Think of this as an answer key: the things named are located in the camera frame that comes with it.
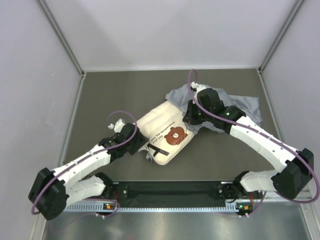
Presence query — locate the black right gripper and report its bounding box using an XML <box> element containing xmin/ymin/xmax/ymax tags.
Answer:
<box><xmin>182</xmin><ymin>99</ymin><xmax>213</xmax><ymax>126</ymax></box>

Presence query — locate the grey fabric pillowcase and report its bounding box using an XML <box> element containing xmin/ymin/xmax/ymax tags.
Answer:
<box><xmin>165</xmin><ymin>84</ymin><xmax>263</xmax><ymax>134</ymax></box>

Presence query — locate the cream bear print pillow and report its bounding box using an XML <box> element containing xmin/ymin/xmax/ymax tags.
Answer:
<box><xmin>137</xmin><ymin>101</ymin><xmax>195</xmax><ymax>166</ymax></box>

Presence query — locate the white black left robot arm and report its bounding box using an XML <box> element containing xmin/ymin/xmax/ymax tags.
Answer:
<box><xmin>28</xmin><ymin>123</ymin><xmax>149</xmax><ymax>221</ymax></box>

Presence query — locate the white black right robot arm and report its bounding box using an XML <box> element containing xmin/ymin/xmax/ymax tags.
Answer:
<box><xmin>183</xmin><ymin>85</ymin><xmax>314</xmax><ymax>200</ymax></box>

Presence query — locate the white pillow care tag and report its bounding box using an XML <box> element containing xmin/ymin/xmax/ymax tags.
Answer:
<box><xmin>139</xmin><ymin>145</ymin><xmax>154</xmax><ymax>163</ymax></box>

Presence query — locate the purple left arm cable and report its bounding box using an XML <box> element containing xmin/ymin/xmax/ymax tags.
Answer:
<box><xmin>31</xmin><ymin>111</ymin><xmax>138</xmax><ymax>218</ymax></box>

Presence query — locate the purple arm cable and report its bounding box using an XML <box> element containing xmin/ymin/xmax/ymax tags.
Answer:
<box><xmin>31</xmin><ymin>111</ymin><xmax>138</xmax><ymax>218</ymax></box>
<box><xmin>187</xmin><ymin>69</ymin><xmax>320</xmax><ymax>218</ymax></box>

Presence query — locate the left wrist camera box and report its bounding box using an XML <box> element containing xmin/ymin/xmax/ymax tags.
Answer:
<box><xmin>107</xmin><ymin>118</ymin><xmax>126</xmax><ymax>133</ymax></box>

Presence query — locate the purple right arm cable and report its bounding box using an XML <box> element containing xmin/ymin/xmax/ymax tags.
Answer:
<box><xmin>187</xmin><ymin>69</ymin><xmax>320</xmax><ymax>218</ymax></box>

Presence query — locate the aluminium front frame rail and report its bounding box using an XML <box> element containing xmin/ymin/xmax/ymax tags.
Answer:
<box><xmin>39</xmin><ymin>181</ymin><xmax>313</xmax><ymax>202</ymax></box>

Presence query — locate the slotted grey cable duct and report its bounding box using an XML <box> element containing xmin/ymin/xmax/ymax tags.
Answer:
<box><xmin>63</xmin><ymin>200</ymin><xmax>253</xmax><ymax>214</ymax></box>

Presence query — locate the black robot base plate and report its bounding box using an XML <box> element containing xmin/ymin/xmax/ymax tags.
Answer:
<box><xmin>102</xmin><ymin>181</ymin><xmax>262</xmax><ymax>201</ymax></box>

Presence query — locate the right rear aluminium post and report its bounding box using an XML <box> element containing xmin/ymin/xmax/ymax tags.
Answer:
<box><xmin>257</xmin><ymin>0</ymin><xmax>306</xmax><ymax>75</ymax></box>

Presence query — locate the aluminium post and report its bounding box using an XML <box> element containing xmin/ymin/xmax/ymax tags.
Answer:
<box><xmin>257</xmin><ymin>0</ymin><xmax>306</xmax><ymax>75</ymax></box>
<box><xmin>36</xmin><ymin>0</ymin><xmax>85</xmax><ymax>76</ymax></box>

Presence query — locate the left rear aluminium post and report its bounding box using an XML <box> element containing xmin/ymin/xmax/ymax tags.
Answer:
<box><xmin>36</xmin><ymin>0</ymin><xmax>85</xmax><ymax>76</ymax></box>

